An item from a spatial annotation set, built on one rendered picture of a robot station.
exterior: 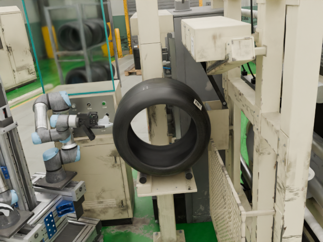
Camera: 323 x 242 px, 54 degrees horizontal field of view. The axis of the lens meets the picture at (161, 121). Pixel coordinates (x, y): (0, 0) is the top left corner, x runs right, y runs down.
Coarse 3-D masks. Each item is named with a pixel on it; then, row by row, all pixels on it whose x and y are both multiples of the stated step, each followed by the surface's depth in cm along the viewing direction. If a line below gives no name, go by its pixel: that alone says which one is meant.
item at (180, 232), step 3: (177, 231) 273; (180, 231) 271; (183, 231) 272; (153, 234) 272; (156, 234) 271; (159, 234) 272; (180, 234) 269; (183, 234) 269; (153, 237) 269; (156, 237) 269; (183, 237) 266; (153, 240) 266
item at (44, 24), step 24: (24, 0) 217; (48, 0) 218; (72, 0) 218; (96, 0) 219; (48, 24) 223; (72, 24) 224; (96, 24) 225; (48, 48) 230; (72, 48) 230; (96, 48) 231; (48, 72) 236; (72, 72) 237; (96, 72) 237
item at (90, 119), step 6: (78, 114) 182; (84, 114) 182; (90, 114) 184; (96, 114) 185; (78, 120) 183; (84, 120) 184; (90, 120) 183; (96, 120) 183; (78, 126) 184; (90, 126) 184
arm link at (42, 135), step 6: (42, 96) 215; (36, 102) 210; (42, 102) 211; (36, 108) 207; (42, 108) 207; (48, 108) 217; (36, 114) 202; (42, 114) 202; (36, 120) 197; (42, 120) 196; (36, 126) 193; (42, 126) 191; (36, 132) 187; (42, 132) 187; (48, 132) 187; (36, 138) 184; (42, 138) 185; (48, 138) 186; (36, 144) 187
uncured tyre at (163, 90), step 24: (144, 96) 170; (168, 96) 170; (192, 96) 175; (120, 120) 175; (192, 120) 205; (120, 144) 179; (144, 144) 210; (192, 144) 207; (144, 168) 185; (168, 168) 185
